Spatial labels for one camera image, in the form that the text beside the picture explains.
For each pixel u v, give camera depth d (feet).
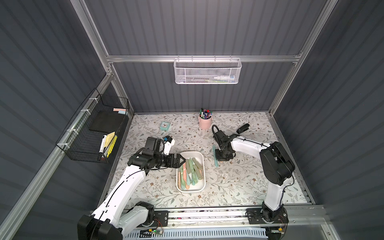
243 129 3.53
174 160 2.20
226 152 2.57
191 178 2.84
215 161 3.07
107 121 2.55
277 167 1.69
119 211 1.40
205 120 3.43
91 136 2.37
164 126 3.58
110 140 2.07
